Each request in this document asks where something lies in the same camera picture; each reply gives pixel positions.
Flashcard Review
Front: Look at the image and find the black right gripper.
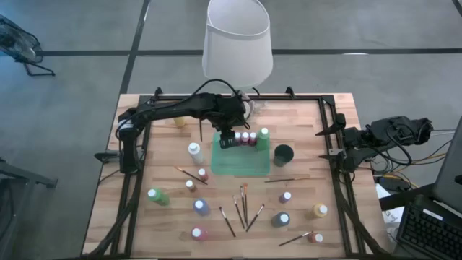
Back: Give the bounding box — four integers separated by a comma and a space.
315, 113, 367, 162

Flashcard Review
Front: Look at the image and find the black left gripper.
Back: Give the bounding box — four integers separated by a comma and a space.
211, 94, 250, 150

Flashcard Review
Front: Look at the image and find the large green paint bottle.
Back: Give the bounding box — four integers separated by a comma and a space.
147, 187, 170, 207
256, 127, 271, 152

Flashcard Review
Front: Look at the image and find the large white paint bottle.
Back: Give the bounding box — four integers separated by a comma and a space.
187, 142, 206, 165

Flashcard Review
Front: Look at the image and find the long thin dark paintbrush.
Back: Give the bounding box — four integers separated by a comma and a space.
264, 177, 313, 183

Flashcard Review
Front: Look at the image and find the yellow paint bottle apple logo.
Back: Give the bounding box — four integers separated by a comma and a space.
305, 203, 329, 220

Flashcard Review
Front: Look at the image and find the black paintbrush copper ferrule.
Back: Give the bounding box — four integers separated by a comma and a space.
175, 166, 209, 186

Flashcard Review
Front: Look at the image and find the large grey-blue paint bottle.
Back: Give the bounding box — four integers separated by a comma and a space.
271, 212, 291, 229

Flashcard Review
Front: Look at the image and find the large coral pink paint bottle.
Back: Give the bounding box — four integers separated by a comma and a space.
190, 225, 209, 241

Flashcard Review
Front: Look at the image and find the large lavender blue paint bottle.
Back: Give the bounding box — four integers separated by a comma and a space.
193, 198, 211, 217

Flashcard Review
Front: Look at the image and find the translucent teal plastic tray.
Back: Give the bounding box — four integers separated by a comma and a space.
210, 132, 271, 178

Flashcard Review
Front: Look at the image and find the dark green plastic cup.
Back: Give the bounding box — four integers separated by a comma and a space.
273, 144, 295, 168

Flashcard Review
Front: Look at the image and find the white shade silver table lamp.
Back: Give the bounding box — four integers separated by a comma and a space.
201, 0, 274, 109

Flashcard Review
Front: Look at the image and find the black power adapter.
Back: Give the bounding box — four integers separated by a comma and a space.
378, 173, 414, 193

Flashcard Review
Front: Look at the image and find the black side desk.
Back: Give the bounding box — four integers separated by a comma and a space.
378, 183, 436, 212

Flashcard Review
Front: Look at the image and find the white printed paper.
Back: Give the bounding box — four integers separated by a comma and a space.
375, 182, 405, 250

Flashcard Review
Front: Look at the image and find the thin brown-tipped paintbrush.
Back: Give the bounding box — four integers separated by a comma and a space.
278, 230, 314, 248

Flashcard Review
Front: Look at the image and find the black paintbrush wide silver ferrule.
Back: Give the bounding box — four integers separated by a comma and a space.
219, 206, 237, 238

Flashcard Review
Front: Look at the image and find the grey and black laptop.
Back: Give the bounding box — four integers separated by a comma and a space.
395, 116, 462, 260

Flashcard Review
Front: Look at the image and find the grey side table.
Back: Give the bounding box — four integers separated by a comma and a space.
0, 157, 58, 260

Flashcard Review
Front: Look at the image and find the black floor fan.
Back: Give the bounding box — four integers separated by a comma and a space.
0, 13, 57, 77

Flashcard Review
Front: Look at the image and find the clear lamp cord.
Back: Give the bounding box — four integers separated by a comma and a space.
248, 100, 267, 115

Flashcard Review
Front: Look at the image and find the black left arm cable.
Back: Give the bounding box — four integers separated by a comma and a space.
186, 78, 241, 100

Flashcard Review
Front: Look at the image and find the black metal table frame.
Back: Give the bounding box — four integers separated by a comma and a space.
84, 86, 393, 259

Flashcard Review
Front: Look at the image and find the yellow cable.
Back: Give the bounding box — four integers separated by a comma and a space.
375, 151, 448, 181

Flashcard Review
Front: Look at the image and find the white cable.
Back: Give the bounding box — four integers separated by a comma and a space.
431, 129, 456, 140

